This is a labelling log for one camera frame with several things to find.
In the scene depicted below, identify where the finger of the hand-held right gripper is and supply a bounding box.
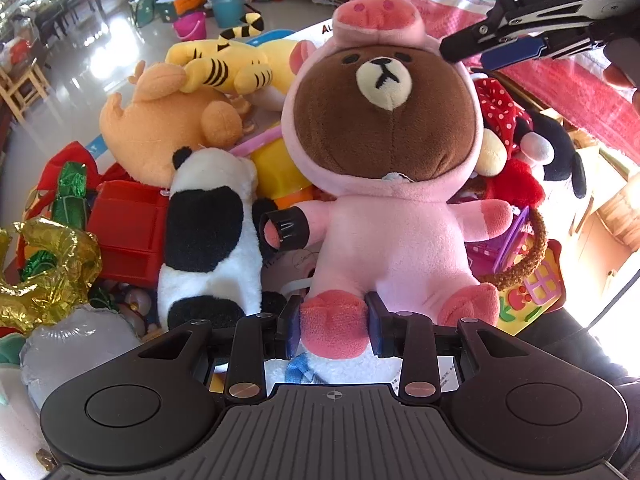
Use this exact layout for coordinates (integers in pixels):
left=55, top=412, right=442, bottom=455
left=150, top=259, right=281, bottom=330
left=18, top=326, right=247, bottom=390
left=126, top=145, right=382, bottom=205
left=481, top=25, right=608, bottom=72
left=439, top=7, right=596, bottom=64

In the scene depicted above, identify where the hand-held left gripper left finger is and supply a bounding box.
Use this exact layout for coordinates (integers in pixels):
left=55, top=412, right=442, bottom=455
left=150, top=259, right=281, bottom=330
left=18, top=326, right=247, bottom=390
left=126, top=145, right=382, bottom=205
left=137, top=296, right=303, bottom=404

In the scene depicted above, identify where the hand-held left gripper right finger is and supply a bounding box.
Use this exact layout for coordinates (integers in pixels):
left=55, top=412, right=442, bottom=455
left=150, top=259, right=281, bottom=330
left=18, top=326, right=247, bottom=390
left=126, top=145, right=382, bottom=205
left=365, top=291, right=522, bottom=404

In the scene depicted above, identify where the brown bear plush pink suit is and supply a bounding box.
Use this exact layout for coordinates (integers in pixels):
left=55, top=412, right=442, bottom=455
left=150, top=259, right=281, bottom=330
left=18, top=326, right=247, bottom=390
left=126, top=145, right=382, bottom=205
left=260, top=0, right=516, bottom=361

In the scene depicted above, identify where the pale blue doll foil balloon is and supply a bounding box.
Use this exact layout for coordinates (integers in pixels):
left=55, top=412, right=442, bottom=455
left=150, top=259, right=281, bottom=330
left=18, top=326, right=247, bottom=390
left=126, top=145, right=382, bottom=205
left=20, top=305, right=146, bottom=411

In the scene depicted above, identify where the person's right hand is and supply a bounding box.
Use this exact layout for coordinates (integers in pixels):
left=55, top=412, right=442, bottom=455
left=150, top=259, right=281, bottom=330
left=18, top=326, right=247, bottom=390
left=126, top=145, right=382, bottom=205
left=602, top=37, right=640, bottom=106

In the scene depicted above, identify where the white plush with blue bow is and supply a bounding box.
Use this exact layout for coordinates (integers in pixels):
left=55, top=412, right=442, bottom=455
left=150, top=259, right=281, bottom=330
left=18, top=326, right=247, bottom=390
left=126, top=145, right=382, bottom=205
left=285, top=345, right=401, bottom=386

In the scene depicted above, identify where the mouse plush polka-dot bow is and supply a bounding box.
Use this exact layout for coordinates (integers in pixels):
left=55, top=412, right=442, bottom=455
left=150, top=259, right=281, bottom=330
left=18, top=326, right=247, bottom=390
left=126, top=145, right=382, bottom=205
left=467, top=75, right=588, bottom=211

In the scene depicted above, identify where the black and white panda plush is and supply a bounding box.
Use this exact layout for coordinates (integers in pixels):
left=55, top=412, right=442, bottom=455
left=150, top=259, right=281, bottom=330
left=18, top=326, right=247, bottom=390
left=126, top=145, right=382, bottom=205
left=157, top=146, right=288, bottom=333

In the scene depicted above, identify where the yellow plastic toy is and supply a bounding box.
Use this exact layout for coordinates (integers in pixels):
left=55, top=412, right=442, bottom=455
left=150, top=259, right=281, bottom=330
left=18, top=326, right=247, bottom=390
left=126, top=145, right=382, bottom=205
left=232, top=127, right=316, bottom=211

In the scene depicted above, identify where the colourful toy house basket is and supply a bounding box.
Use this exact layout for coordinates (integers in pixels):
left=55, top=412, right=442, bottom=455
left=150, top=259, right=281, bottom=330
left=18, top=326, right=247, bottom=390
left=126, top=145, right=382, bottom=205
left=465, top=205, right=568, bottom=336

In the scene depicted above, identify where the light brown cardboard box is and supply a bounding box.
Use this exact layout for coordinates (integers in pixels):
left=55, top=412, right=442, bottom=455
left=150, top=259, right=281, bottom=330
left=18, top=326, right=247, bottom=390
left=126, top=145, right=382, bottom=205
left=565, top=125, right=640, bottom=281

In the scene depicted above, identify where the red plastic box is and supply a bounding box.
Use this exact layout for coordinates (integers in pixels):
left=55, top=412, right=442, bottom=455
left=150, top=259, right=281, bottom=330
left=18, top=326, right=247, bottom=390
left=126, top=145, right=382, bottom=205
left=85, top=180, right=171, bottom=286

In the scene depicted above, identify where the blue bucket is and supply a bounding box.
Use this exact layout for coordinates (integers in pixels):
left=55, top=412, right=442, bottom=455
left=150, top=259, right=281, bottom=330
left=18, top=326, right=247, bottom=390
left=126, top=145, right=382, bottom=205
left=206, top=0, right=247, bottom=28

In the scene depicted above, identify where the orange animal plush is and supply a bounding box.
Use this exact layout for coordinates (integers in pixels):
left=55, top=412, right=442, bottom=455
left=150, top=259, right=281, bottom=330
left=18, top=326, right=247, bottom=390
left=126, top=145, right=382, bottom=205
left=98, top=60, right=251, bottom=186

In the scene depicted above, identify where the gold foil balloon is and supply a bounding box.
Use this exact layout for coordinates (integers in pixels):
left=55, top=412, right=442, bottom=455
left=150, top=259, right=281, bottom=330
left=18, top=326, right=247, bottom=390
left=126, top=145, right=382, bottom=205
left=0, top=217, right=103, bottom=333

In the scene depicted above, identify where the yellow striped tiger plush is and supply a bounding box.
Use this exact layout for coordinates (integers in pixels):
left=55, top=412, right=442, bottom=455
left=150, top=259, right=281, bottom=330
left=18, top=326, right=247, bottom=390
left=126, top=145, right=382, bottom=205
left=165, top=12, right=275, bottom=96

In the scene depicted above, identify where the green foil balloon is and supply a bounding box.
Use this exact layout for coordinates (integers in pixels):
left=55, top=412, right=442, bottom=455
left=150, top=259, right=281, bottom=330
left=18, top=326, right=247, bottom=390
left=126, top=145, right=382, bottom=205
left=20, top=161, right=91, bottom=281

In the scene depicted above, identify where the pink bucket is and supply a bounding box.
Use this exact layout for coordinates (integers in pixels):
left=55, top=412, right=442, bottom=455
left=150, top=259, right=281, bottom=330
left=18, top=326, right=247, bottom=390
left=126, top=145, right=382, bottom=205
left=172, top=11, right=207, bottom=41

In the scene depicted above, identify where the red cloth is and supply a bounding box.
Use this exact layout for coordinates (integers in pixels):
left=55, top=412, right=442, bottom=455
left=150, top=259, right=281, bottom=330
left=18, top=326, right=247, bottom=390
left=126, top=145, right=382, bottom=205
left=15, top=141, right=131, bottom=261

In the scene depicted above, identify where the green bag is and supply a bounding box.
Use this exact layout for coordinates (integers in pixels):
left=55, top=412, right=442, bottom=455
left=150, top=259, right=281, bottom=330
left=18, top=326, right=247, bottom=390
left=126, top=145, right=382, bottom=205
left=131, top=0, right=157, bottom=28

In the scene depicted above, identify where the light wooden chair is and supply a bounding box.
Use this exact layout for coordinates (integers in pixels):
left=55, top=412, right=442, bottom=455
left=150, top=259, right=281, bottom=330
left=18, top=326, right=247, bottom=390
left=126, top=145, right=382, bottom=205
left=0, top=57, right=51, bottom=123

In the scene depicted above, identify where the black plastic ring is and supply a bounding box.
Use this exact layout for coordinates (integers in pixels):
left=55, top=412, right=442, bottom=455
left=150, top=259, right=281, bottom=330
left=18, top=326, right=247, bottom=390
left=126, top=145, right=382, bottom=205
left=260, top=206, right=307, bottom=252

